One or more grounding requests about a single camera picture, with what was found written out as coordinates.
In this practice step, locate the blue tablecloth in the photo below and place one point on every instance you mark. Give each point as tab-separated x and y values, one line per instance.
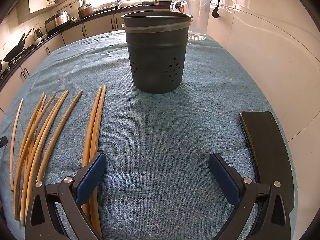
155	130

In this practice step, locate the black wok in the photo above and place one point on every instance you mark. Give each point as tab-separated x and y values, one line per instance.
15	51

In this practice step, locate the beige kitchen base cabinets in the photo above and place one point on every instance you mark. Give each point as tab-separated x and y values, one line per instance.
75	33

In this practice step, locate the steel electric kettle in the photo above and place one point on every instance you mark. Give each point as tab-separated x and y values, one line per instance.
37	35

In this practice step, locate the glass pitcher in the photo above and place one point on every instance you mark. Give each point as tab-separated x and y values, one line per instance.
198	15

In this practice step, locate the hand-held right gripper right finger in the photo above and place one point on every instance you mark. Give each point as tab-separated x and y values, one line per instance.
224	178

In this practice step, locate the group of wooden chopsticks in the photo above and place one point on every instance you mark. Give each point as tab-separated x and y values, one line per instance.
44	140

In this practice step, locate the brown cooking pot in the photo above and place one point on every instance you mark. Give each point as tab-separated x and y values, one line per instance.
85	12

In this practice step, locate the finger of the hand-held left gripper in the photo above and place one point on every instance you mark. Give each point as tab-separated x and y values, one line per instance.
3	142

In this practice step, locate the dark grey utensil holder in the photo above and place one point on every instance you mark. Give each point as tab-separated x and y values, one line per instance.
156	60

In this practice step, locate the silver rice cooker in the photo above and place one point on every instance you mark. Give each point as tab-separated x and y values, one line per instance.
58	20

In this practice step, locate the black smartphone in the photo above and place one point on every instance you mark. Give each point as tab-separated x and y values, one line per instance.
267	150

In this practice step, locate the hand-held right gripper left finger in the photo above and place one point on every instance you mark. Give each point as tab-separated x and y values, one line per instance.
90	178

